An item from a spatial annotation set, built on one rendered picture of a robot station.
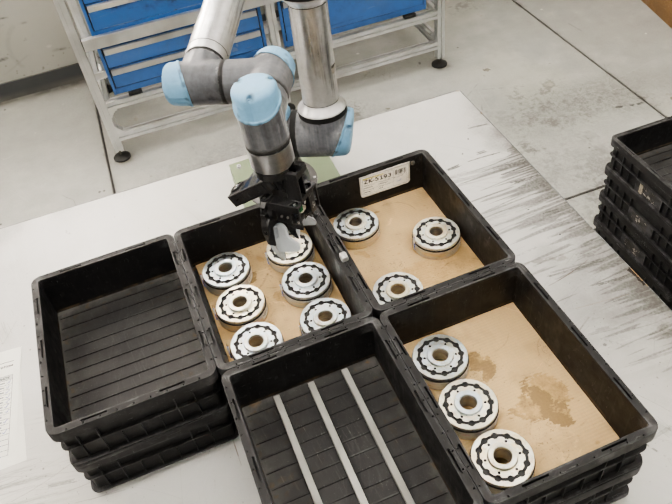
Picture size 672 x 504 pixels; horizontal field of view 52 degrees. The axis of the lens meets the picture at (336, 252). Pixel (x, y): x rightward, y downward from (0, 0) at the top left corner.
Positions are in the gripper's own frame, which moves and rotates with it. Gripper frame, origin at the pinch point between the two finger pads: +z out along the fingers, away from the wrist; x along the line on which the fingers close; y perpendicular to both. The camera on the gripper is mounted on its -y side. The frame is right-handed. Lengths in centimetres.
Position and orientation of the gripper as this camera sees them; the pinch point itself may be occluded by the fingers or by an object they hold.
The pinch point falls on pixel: (286, 243)
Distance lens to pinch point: 131.6
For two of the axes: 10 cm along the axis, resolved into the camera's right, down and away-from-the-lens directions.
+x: 4.1, -7.0, 5.9
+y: 9.0, 2.0, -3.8
